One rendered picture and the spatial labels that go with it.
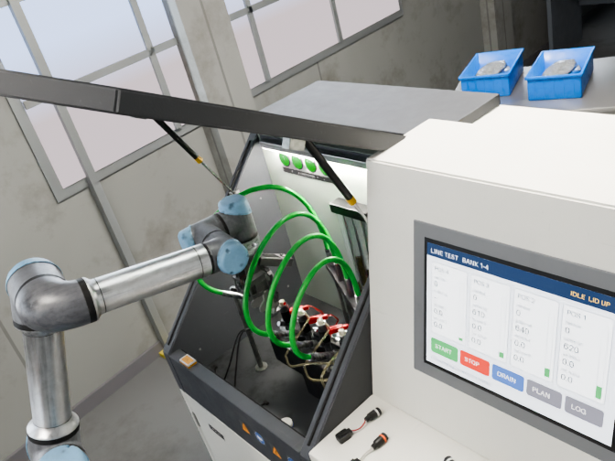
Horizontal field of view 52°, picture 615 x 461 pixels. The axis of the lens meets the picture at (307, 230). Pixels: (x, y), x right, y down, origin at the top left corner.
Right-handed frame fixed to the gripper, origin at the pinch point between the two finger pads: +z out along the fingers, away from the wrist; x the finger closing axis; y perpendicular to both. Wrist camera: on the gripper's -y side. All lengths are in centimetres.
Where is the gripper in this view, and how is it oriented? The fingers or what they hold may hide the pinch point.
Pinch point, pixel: (274, 307)
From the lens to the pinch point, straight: 175.1
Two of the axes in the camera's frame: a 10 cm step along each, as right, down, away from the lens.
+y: -7.2, 4.7, -5.1
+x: 6.5, 2.2, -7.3
